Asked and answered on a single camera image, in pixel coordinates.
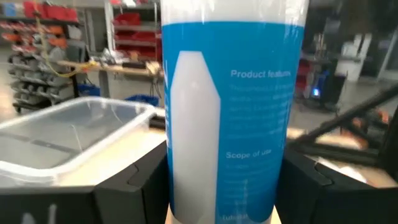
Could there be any dark equipment cart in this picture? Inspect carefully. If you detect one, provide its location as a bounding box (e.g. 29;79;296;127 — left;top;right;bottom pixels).
297;52;348;111

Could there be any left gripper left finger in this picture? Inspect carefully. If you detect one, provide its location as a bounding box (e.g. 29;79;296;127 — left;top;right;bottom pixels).
0;141;170;224

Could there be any blue silicone tube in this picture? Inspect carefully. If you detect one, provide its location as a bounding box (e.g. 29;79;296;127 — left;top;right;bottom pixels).
160;0;310;224

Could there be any large clear plastic bin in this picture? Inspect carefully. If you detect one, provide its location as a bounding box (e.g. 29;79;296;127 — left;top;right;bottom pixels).
0;95;160;187

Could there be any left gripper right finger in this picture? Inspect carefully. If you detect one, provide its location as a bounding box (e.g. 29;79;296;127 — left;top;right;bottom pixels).
275;149;398;224

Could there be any wooden workbench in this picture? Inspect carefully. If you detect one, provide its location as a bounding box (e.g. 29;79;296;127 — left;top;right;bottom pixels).
57;58;165;98

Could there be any red orange grey bin rack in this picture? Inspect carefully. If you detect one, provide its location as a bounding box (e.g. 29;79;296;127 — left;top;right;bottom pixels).
0;0;82;113

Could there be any blue floor bin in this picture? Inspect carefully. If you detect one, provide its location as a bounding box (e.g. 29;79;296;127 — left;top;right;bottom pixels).
77;83;101;98
124;94;160;107

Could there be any red bin shelving unit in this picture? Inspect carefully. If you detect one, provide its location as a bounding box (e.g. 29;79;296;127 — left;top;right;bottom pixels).
104;0;163;62

